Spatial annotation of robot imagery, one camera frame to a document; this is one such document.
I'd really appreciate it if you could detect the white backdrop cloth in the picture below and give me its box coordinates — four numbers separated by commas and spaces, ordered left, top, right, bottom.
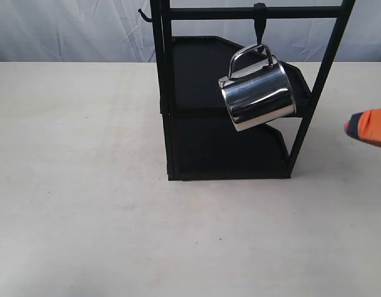
0, 1, 381, 62

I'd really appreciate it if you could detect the stainless steel mug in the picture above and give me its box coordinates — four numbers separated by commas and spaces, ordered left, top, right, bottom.
218, 44, 297, 132

